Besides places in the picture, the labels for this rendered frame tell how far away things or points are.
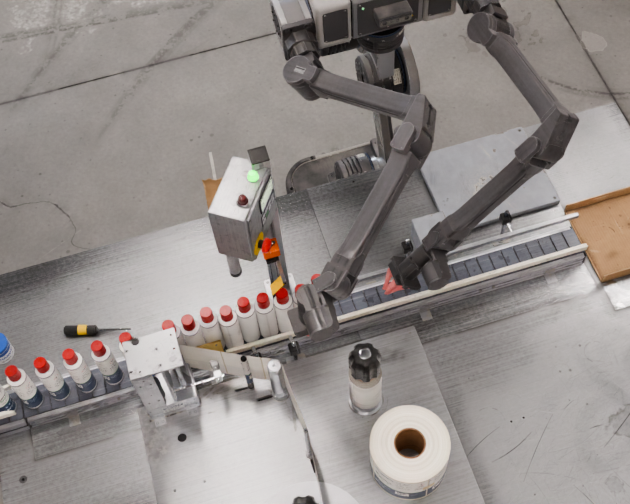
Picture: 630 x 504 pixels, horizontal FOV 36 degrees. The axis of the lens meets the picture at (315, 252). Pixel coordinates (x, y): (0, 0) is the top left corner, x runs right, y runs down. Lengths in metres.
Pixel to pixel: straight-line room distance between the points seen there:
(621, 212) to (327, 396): 1.07
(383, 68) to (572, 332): 0.92
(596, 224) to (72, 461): 1.66
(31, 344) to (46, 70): 2.02
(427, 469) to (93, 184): 2.28
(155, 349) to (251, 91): 2.12
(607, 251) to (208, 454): 1.30
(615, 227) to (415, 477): 1.06
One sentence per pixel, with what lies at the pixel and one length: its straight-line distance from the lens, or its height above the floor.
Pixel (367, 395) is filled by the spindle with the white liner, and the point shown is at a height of 1.01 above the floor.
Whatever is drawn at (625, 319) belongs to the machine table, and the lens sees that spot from 2.90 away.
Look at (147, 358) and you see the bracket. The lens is 2.48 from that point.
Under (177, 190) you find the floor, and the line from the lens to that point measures 4.12.
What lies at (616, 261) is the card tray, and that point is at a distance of 2.98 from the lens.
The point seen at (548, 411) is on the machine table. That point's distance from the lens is 2.74.
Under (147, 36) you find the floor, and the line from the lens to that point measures 4.70.
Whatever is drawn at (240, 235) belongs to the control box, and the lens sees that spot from 2.29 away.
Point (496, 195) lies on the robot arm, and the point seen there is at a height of 1.31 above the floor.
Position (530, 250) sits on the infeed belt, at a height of 0.88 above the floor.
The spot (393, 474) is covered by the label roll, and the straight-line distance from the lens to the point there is 2.43.
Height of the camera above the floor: 3.34
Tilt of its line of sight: 59 degrees down
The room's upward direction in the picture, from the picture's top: 6 degrees counter-clockwise
